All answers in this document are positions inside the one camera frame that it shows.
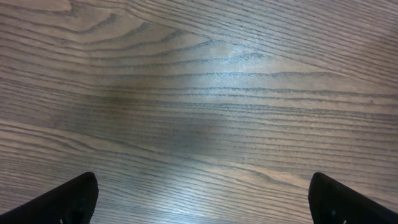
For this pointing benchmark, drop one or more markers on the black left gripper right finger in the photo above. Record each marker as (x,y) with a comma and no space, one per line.
(331,202)

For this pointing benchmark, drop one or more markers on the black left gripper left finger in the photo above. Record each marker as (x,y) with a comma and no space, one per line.
(73,202)

